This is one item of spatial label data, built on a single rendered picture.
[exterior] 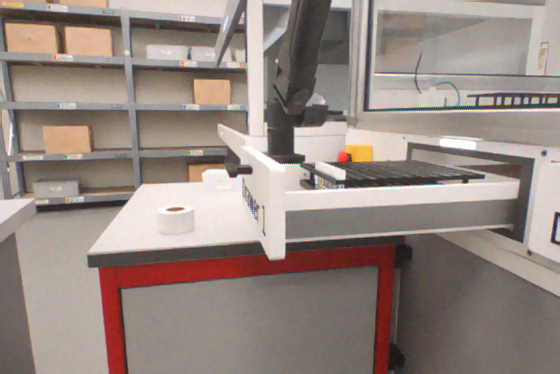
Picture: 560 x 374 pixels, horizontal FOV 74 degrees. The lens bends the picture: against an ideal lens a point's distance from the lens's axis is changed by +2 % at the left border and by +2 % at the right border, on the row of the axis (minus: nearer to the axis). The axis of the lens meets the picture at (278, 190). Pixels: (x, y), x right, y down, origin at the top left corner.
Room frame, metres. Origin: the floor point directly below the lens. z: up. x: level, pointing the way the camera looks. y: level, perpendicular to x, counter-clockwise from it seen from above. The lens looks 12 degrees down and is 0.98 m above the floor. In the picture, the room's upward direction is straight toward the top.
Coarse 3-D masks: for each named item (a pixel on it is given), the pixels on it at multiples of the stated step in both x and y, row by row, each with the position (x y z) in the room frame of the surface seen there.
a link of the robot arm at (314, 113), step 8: (272, 88) 0.77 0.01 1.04; (280, 96) 0.75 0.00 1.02; (296, 96) 0.70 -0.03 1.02; (304, 96) 0.71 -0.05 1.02; (312, 96) 0.79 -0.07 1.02; (320, 96) 0.80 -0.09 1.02; (280, 104) 0.74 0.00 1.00; (288, 104) 0.72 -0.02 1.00; (296, 104) 0.72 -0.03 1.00; (304, 104) 0.72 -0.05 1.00; (312, 104) 0.77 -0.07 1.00; (320, 104) 0.78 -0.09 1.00; (288, 112) 0.72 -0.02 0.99; (296, 112) 0.73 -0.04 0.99; (304, 112) 0.77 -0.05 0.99; (312, 112) 0.78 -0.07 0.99; (320, 112) 0.79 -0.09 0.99; (304, 120) 0.78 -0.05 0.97; (312, 120) 0.79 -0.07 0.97; (320, 120) 0.80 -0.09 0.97
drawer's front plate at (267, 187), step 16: (256, 160) 0.49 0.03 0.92; (272, 160) 0.46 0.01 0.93; (256, 176) 0.49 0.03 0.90; (272, 176) 0.40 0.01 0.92; (256, 192) 0.50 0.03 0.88; (272, 192) 0.40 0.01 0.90; (272, 208) 0.40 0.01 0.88; (256, 224) 0.50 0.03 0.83; (272, 224) 0.40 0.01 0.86; (272, 240) 0.40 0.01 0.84; (272, 256) 0.40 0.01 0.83
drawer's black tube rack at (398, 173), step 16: (400, 160) 0.69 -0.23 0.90; (416, 160) 0.68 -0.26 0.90; (352, 176) 0.51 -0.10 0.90; (368, 176) 0.51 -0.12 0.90; (384, 176) 0.50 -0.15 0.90; (400, 176) 0.51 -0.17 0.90; (416, 176) 0.51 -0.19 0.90; (432, 176) 0.51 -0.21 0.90; (448, 176) 0.51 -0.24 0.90; (464, 176) 0.51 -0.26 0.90; (480, 176) 0.52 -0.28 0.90
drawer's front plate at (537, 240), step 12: (540, 168) 0.44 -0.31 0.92; (552, 168) 0.42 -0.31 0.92; (540, 180) 0.44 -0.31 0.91; (552, 180) 0.42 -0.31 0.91; (540, 192) 0.43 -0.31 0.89; (552, 192) 0.42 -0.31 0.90; (540, 204) 0.43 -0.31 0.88; (552, 204) 0.42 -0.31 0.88; (540, 216) 0.43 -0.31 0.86; (552, 216) 0.41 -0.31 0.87; (540, 228) 0.43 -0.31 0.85; (540, 240) 0.42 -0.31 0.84; (540, 252) 0.42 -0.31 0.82; (552, 252) 0.41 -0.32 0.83
